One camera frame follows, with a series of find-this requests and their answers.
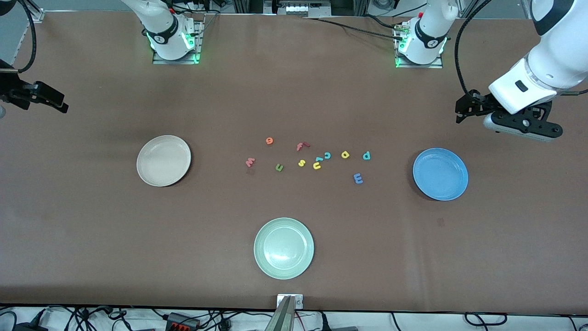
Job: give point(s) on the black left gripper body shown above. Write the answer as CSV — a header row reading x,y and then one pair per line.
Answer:
x,y
480,104

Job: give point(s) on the blue letter m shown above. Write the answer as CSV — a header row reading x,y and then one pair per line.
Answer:
x,y
358,178

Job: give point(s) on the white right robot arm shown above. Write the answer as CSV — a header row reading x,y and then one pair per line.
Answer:
x,y
165,32

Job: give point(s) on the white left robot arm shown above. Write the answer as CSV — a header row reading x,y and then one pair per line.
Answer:
x,y
560,55

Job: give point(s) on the blue plate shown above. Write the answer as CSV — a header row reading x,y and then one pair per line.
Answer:
x,y
440,174

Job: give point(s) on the beige brown plate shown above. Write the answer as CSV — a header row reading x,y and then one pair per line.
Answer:
x,y
163,161

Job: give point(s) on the red letter f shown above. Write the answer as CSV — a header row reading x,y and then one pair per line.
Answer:
x,y
300,147

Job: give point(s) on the grey electrical box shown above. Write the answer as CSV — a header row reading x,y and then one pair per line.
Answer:
x,y
303,9

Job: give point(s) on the pale green plate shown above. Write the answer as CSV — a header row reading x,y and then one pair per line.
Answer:
x,y
284,248

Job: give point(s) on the black and orange power strip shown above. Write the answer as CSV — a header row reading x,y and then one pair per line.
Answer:
x,y
181,321

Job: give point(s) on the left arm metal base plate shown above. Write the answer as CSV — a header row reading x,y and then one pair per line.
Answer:
x,y
438,65

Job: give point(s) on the aluminium frame corner post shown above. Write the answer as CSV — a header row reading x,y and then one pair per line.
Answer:
x,y
39,16

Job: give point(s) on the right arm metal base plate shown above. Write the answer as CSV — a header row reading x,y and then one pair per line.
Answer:
x,y
197,50

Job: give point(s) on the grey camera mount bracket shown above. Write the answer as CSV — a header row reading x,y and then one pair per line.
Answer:
x,y
298,302

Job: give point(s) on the aluminium camera mount bar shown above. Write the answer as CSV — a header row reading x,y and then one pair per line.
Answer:
x,y
281,319

